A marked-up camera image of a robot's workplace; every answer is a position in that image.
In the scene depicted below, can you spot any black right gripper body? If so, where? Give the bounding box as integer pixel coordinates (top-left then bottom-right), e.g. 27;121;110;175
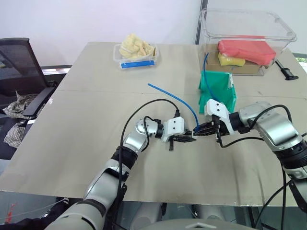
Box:
212;115;229;142

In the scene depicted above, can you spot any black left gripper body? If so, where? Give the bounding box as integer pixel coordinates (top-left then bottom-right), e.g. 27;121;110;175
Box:
167;135;180;152

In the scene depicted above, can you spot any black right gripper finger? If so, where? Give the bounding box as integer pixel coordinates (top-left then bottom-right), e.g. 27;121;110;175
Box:
194;121;215;130
193;128;217;137

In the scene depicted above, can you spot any blue cable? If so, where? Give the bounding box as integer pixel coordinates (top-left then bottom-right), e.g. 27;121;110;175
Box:
203;50;220;100
147;82;200;132

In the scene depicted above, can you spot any green plastic bin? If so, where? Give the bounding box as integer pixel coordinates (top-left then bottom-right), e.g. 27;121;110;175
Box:
198;70;238;115

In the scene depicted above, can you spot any yellow soft bag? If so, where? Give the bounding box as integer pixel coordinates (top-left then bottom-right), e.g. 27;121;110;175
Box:
217;52;247;67

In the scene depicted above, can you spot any grey rounded shape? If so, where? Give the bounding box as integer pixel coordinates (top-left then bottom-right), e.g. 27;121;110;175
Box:
134;202;166;226
198;204;231;224

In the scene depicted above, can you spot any red soft bag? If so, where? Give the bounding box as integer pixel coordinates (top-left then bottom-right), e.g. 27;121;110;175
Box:
217;39;277;65

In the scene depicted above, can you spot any blue label strip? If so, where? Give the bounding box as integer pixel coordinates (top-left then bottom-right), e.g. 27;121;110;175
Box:
121;59;155;69

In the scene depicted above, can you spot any black clamp tool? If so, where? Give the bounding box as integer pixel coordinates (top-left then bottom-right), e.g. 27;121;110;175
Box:
274;59;299;81

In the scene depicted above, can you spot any small clear plastic container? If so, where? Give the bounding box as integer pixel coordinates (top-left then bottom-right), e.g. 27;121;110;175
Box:
113;43;160;70

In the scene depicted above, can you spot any pale yellow cloth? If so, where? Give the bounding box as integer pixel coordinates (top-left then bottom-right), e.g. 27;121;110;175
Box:
119;33;157;59

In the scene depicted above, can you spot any large clear plastic container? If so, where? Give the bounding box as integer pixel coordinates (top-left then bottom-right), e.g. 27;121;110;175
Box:
199;7;297;77

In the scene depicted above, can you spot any dark side desk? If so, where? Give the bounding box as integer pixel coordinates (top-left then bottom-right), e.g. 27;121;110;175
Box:
40;64;72;89

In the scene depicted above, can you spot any plaid cloth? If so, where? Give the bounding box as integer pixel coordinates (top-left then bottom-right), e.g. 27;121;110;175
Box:
2;91;39;148

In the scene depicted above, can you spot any black mesh office chair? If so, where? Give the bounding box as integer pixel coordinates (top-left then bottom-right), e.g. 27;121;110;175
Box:
0;37;56;160

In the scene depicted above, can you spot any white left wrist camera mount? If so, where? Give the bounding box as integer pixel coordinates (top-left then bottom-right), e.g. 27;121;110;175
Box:
161;117;187;143

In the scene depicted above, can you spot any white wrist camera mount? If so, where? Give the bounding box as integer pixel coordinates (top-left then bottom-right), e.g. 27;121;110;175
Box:
161;117;187;143
205;98;237;135

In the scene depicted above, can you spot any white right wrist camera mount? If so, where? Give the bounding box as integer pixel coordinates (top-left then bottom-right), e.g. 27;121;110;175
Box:
205;98;237;135

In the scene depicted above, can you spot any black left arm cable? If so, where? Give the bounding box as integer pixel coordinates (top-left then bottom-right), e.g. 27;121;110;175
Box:
111;99;182;230

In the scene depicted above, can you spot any dark vertical frame post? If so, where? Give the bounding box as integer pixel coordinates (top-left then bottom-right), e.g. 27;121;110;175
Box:
195;0;204;45

